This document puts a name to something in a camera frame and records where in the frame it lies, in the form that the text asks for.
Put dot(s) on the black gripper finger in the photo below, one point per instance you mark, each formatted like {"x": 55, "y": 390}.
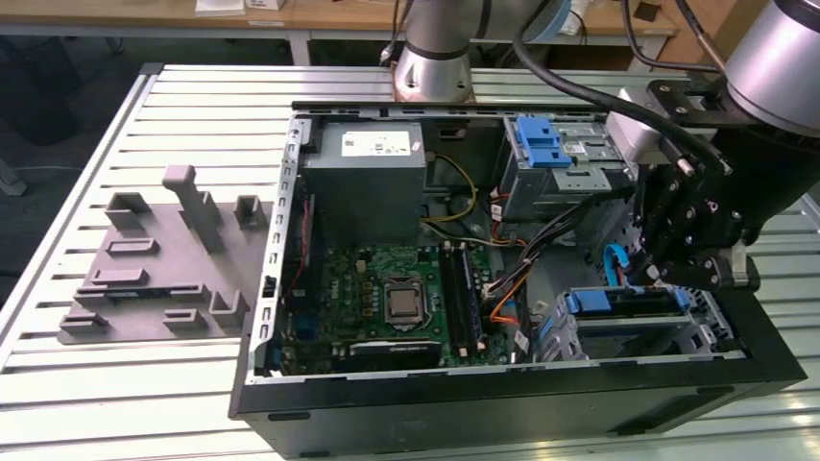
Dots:
{"x": 704, "y": 269}
{"x": 666, "y": 216}

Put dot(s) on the hard disk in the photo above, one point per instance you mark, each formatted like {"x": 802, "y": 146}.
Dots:
{"x": 640, "y": 305}

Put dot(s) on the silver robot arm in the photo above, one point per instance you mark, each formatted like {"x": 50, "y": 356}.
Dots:
{"x": 436, "y": 57}

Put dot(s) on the metal disk bay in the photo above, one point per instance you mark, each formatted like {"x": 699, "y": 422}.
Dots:
{"x": 640, "y": 325}

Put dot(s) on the metal optical drive cage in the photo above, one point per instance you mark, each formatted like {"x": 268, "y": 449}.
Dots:
{"x": 576, "y": 182}

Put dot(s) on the blue plastic drive latch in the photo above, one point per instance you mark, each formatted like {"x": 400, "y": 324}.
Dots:
{"x": 538, "y": 144}

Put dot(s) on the wooden cabinet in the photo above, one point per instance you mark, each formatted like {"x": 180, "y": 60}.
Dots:
{"x": 740, "y": 24}

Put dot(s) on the black RAM stick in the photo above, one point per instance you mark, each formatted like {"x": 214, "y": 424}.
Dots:
{"x": 472, "y": 307}

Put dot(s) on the small dark box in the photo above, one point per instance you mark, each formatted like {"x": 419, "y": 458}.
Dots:
{"x": 647, "y": 13}

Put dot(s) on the white plastic bag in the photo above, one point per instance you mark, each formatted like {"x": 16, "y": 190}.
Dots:
{"x": 576, "y": 24}

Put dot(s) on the CPU socket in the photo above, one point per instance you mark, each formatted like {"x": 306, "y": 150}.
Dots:
{"x": 404, "y": 282}

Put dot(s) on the silver CPU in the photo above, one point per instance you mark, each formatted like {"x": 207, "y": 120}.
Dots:
{"x": 403, "y": 305}

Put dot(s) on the grey power supply unit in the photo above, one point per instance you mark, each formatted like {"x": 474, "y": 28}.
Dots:
{"x": 366, "y": 201}

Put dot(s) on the black PC case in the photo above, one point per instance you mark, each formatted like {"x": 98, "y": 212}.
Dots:
{"x": 448, "y": 408}

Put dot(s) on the green motherboard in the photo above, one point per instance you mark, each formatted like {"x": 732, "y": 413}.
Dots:
{"x": 359, "y": 278}

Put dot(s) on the black graphics card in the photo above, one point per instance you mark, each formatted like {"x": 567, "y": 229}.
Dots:
{"x": 391, "y": 353}

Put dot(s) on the small white box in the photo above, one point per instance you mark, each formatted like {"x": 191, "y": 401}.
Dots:
{"x": 266, "y": 4}

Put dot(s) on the grey parts rack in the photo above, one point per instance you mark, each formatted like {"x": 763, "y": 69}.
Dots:
{"x": 167, "y": 278}

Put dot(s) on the wooden desk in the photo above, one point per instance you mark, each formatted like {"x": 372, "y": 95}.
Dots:
{"x": 192, "y": 21}

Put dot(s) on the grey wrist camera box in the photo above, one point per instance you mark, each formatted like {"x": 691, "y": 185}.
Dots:
{"x": 631, "y": 129}

